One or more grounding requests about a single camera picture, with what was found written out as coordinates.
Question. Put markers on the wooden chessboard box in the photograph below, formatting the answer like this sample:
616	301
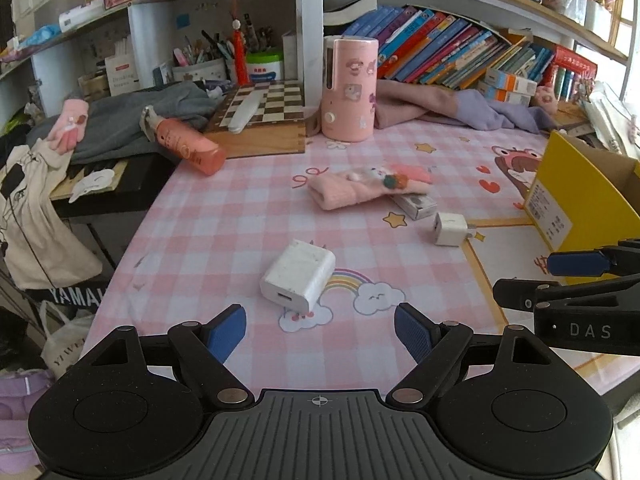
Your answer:
265	125

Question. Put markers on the white flat case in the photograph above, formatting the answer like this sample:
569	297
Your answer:
244	112

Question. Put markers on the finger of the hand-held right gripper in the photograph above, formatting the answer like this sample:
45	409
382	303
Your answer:
520	294
575	263

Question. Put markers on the pile of white tote bags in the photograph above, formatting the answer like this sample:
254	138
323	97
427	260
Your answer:
612	115

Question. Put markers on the dusty pink garment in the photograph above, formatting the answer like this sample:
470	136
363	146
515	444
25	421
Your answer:
415	105

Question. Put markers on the pink spray bottle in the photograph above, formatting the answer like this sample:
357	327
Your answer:
187	147

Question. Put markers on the white jar green lid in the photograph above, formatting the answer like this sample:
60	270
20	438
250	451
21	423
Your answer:
264	67

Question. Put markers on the red hanging tassel ornament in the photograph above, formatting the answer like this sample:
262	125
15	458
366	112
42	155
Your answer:
241	55

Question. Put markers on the white bookshelf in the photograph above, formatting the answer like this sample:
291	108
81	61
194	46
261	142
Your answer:
311	10

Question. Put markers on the row of colourful books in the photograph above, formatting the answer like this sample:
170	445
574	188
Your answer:
440	50

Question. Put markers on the cream canvas tote bag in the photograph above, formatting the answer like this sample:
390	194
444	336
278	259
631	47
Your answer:
35	225

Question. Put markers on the small white plug charger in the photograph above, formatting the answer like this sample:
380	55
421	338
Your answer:
449	229

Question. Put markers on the lavender garment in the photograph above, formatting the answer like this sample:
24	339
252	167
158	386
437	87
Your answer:
495	115

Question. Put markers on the white upright card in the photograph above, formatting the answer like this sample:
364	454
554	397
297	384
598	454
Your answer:
122	75

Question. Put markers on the red thick dictionary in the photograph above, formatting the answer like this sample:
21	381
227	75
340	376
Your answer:
575	72

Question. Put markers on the pink knitted decorated sock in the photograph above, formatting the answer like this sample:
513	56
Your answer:
360	190

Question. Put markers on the pink checkered tablecloth desktop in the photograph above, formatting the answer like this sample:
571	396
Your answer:
225	220

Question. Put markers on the large white charger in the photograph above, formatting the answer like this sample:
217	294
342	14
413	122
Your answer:
300	272

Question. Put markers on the pink tumbler with stickers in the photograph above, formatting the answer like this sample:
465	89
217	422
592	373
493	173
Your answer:
349	90

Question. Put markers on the pink glove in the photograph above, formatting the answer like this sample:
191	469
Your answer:
69	125

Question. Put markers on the white shopping bag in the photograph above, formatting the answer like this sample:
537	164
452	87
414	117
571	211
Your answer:
67	345

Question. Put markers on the thick white-paged book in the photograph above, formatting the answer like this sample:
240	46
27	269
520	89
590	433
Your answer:
350	10

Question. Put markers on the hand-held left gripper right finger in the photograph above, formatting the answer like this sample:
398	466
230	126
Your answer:
412	332

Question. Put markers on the yellow cardboard box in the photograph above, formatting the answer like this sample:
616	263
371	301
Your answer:
580	195

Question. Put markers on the grey garment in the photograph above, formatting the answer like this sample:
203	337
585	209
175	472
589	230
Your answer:
120	125

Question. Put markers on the pen holder with pens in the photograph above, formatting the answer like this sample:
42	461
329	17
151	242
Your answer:
200	67

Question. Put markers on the white storage baskets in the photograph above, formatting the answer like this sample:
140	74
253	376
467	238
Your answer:
575	5

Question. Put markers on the small grey white carton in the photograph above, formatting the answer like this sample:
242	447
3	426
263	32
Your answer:
415	206

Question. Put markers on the purple padded bag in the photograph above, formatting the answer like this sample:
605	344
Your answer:
22	410

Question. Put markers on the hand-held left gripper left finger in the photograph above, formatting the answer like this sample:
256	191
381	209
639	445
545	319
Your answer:
227	332

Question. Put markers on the orange and white carton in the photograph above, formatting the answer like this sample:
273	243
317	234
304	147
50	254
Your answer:
502	95
512	80

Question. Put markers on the black keyboard piano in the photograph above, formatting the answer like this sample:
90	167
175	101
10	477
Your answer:
125	195

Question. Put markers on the white paper cutout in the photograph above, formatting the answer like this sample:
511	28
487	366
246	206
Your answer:
90	185

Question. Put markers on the pink pig plush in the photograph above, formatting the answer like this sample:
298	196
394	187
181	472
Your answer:
546	97

